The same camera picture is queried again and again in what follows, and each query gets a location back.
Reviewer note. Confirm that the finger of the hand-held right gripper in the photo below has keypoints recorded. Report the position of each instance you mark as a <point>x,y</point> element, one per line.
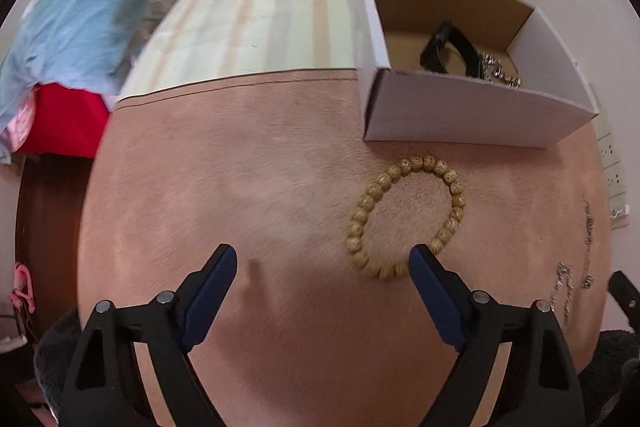
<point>625,294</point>

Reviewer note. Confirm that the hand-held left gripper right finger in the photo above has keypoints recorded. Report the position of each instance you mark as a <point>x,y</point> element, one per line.
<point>437,294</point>

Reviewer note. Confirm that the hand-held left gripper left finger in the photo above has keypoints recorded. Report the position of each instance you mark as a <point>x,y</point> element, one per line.
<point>210,294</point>

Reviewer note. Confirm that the white cardboard box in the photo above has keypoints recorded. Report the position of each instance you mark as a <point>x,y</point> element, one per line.
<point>465,107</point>

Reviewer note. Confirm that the pink plush blanket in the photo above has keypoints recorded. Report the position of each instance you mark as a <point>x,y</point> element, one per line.
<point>310,227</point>

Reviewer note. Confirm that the white power strip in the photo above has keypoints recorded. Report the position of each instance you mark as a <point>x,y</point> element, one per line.
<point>611,157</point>

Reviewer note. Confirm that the pink hanger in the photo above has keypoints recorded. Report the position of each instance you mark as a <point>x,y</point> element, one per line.
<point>24,287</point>

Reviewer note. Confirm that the red cloth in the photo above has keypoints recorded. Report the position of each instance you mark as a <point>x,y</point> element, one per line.
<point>65,122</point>

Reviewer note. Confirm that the striped green mat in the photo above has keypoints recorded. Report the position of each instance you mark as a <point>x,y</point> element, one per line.
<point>250,24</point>

